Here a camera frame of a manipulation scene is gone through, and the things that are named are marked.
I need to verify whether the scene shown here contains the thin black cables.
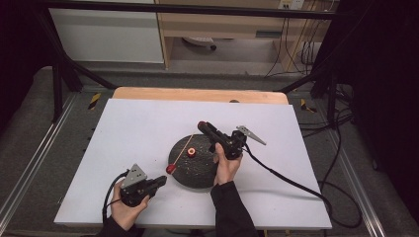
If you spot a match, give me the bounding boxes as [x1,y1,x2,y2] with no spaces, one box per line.
[265,16,317,78]

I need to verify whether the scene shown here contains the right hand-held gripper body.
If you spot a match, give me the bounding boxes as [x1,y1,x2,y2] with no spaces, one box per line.
[223,124,267,161]

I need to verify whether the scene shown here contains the yellow black tape strip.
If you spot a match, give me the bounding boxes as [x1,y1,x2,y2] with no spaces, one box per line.
[299,98,318,114]
[87,93,102,111]

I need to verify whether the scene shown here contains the black metal stand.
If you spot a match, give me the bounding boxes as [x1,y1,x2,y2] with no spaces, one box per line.
[278,65,339,126]
[33,9,118,122]

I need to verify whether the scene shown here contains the light wooden desk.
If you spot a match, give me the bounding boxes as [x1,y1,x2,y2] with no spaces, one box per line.
[154,0,332,72]

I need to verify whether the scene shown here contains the black curtain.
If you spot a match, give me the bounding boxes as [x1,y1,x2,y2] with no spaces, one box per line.
[329,0,419,215]
[0,0,50,132]

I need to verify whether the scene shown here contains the black metal frame bar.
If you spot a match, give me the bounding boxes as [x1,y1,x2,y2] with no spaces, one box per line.
[41,0,340,20]

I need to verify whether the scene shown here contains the silver metal rail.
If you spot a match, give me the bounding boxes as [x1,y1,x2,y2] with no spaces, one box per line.
[324,131,386,237]
[0,93,78,225]

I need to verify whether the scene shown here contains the wooden table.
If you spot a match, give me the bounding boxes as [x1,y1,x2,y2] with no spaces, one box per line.
[112,86,291,106]

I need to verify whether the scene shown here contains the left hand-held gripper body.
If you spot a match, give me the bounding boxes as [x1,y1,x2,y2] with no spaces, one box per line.
[119,163,151,207]

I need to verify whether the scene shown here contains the person's left hand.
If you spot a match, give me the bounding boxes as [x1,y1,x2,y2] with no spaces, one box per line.
[110,181,151,231]

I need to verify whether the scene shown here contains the left hand-held gripper cable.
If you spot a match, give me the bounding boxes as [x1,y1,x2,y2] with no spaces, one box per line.
[102,170,129,225]

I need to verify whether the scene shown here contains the white curved device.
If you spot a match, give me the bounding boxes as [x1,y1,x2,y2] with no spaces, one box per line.
[182,37,217,51]

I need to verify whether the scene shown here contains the hand-held gripper cable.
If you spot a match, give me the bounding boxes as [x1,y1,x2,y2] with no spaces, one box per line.
[102,170,129,225]
[242,142,364,229]

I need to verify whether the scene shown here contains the person's right hand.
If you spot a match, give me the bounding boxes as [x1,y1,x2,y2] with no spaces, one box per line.
[212,143,244,187]

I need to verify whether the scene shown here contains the white cabinet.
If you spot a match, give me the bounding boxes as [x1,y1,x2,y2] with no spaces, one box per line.
[49,8,165,64]

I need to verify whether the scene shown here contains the thin wooden skewer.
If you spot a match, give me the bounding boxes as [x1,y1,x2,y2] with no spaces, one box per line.
[169,133,195,172]

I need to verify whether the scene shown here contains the right hand-held gripper cable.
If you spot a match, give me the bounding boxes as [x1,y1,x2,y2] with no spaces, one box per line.
[242,142,364,229]

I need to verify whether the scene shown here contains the black cable bundle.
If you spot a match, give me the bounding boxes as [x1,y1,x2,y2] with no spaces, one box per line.
[297,83,355,139]

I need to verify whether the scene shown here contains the black round plate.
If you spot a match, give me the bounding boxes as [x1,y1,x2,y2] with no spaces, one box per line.
[167,133,220,190]

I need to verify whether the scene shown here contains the white power strip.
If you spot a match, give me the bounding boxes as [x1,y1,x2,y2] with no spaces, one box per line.
[278,0,305,10]

